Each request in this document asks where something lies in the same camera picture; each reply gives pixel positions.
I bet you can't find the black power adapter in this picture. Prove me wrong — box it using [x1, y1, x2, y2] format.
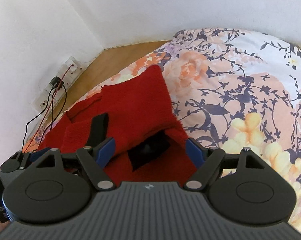
[50, 76, 64, 90]

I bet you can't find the red thin wire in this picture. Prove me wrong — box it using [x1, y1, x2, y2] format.
[27, 63, 75, 151]

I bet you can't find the red knit sweater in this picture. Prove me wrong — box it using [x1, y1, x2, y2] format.
[39, 65, 196, 184]

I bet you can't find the white wall socket strip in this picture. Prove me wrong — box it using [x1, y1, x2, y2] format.
[32, 56, 86, 113]

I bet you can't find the floral bed sheet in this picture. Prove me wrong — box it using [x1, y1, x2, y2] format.
[25, 28, 301, 232]

